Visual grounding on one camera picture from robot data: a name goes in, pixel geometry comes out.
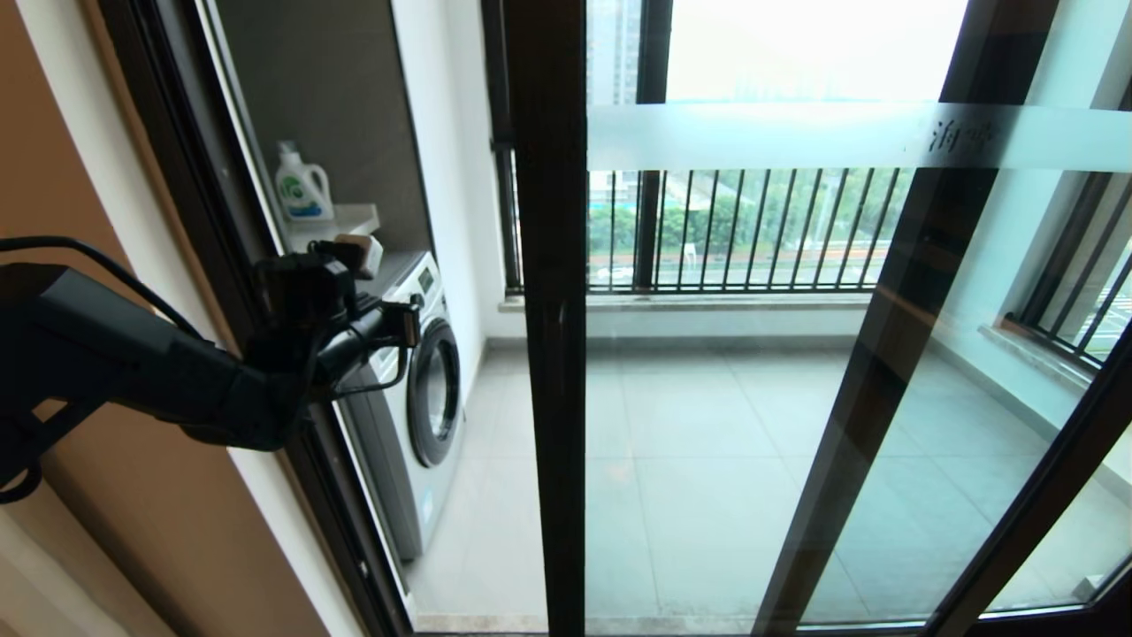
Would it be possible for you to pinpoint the black sliding door frame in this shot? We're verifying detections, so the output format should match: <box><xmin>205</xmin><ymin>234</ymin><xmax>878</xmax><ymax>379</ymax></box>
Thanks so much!
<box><xmin>756</xmin><ymin>0</ymin><xmax>1132</xmax><ymax>637</ymax></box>

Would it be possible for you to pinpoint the black long window railing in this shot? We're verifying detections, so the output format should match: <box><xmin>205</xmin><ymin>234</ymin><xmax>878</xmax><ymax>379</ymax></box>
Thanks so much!
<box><xmin>591</xmin><ymin>168</ymin><xmax>912</xmax><ymax>295</ymax></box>

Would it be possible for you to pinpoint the white stone shelf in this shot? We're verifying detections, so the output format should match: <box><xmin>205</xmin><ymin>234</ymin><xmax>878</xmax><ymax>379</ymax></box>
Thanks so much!
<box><xmin>283</xmin><ymin>203</ymin><xmax>381</xmax><ymax>253</ymax></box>

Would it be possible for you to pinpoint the white detergent bottle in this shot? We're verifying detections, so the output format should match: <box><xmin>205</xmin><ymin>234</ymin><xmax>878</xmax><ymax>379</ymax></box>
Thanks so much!
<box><xmin>272</xmin><ymin>140</ymin><xmax>335</xmax><ymax>222</ymax></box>

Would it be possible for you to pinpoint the glass door with printed characters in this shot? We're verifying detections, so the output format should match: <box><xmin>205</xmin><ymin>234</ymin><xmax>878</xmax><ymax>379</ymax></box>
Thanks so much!
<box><xmin>502</xmin><ymin>0</ymin><xmax>1132</xmax><ymax>637</ymax></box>

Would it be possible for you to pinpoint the short grey stone window sill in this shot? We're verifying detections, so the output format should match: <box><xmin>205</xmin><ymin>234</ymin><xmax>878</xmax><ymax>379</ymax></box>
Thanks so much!
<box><xmin>977</xmin><ymin>323</ymin><xmax>1132</xmax><ymax>412</ymax></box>

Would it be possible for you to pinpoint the long grey stone window sill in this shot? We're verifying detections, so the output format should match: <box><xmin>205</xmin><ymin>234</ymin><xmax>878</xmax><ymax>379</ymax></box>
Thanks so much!
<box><xmin>498</xmin><ymin>292</ymin><xmax>872</xmax><ymax>314</ymax></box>

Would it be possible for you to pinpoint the black short window railing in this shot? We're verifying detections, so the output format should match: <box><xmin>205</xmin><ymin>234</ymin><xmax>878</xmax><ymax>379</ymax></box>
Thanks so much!
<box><xmin>1008</xmin><ymin>173</ymin><xmax>1132</xmax><ymax>372</ymax></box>

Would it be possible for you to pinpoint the silver front-load washing machine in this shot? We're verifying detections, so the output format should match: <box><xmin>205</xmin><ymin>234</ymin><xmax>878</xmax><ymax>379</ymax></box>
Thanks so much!
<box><xmin>336</xmin><ymin>250</ymin><xmax>467</xmax><ymax>564</ymax></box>

